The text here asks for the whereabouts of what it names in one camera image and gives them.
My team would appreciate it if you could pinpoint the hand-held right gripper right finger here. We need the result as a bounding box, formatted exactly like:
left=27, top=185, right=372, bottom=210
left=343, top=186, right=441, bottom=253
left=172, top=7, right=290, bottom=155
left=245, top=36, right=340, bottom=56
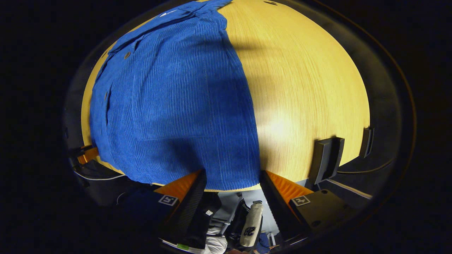
left=260, top=170, right=357, bottom=244

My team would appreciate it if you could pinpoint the white drink bottle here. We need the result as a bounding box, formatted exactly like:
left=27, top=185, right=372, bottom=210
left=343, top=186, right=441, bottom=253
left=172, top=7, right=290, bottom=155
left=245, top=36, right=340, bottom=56
left=239, top=200, right=264, bottom=247

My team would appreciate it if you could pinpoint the white cable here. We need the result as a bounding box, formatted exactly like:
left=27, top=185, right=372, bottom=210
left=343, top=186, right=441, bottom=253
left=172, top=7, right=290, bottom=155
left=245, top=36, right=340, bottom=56
left=73, top=170, right=125, bottom=181

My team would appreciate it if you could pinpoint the black cable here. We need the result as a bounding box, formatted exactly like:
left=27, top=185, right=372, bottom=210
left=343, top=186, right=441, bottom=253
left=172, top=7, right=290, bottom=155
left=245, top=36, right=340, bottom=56
left=337, top=158, right=395, bottom=175

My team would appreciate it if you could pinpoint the blue corduroy shirt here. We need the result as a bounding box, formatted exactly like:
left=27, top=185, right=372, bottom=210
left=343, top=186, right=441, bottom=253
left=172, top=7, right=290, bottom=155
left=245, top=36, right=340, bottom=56
left=89, top=0, right=261, bottom=192

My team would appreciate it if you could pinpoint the large black table clamp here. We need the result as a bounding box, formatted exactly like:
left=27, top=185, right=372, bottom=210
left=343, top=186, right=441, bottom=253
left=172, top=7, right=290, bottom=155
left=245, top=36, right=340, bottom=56
left=308, top=137, right=345, bottom=185

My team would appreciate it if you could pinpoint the small black table clamp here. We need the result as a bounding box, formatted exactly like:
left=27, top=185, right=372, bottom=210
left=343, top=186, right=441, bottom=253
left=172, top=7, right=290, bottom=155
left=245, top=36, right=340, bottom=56
left=359, top=127, right=374, bottom=158

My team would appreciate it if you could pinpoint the white cloth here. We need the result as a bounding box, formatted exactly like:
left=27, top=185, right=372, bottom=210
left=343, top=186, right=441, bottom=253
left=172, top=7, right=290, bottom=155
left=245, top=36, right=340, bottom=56
left=205, top=227, right=228, bottom=254

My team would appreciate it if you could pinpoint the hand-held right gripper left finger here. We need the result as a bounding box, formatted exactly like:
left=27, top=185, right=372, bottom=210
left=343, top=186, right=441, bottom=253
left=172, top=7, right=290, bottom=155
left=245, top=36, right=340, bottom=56
left=120, top=169, right=208, bottom=247

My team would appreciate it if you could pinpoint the black backpack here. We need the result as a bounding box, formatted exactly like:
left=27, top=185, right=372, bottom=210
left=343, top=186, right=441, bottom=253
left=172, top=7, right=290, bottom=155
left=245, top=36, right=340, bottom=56
left=191, top=192, right=263, bottom=252

